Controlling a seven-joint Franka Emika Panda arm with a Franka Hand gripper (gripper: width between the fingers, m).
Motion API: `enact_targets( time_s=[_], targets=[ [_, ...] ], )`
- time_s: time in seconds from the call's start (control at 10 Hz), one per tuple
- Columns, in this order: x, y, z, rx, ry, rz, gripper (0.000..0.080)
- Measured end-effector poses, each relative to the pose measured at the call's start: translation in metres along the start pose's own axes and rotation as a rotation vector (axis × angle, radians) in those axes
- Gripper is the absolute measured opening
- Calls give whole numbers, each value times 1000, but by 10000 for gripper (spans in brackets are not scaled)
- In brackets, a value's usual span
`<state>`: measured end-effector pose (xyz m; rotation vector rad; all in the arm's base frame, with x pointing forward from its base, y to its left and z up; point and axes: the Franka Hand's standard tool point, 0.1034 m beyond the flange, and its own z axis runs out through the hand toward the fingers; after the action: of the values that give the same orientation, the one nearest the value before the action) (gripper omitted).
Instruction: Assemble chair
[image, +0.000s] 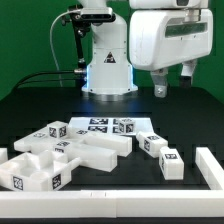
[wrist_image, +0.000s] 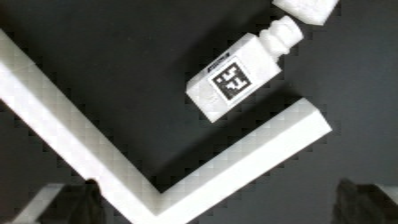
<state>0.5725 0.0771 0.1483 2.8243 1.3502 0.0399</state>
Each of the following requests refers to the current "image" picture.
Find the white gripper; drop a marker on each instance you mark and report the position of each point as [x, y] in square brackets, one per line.
[162, 38]

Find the white chair back frame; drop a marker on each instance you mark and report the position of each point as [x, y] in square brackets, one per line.
[96, 150]

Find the white chair seat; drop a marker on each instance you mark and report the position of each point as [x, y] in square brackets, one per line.
[47, 171]

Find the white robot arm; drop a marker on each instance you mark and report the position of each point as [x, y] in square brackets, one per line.
[110, 73]

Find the white tagged flat plate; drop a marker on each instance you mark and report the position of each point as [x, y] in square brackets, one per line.
[109, 124]

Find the white tagged cube right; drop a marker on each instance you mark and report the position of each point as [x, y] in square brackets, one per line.
[126, 125]

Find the white tagged cube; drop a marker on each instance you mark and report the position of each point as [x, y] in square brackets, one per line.
[126, 125]
[58, 129]

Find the white right fence bar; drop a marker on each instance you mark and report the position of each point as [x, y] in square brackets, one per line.
[210, 169]

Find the white fence bar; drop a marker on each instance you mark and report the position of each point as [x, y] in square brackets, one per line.
[210, 169]
[3, 155]
[112, 204]

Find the white tagged cube left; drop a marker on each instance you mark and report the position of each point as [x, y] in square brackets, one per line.
[58, 129]

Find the white front fence bar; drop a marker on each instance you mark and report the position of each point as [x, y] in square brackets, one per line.
[112, 204]

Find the white left fence bar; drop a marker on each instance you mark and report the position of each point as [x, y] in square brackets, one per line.
[3, 155]

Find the black rear camera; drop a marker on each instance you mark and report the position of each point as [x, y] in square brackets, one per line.
[97, 15]

